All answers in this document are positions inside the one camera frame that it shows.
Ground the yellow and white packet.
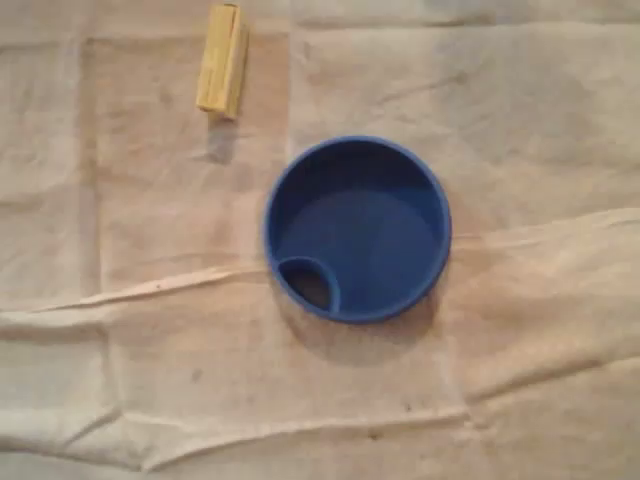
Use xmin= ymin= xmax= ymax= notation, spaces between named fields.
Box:
xmin=194 ymin=3 xmax=251 ymax=121

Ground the blue bowl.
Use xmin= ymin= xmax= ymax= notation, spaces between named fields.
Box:
xmin=262 ymin=133 xmax=454 ymax=326

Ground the white wrinkled cloth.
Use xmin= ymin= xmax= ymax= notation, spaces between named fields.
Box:
xmin=0 ymin=0 xmax=640 ymax=480

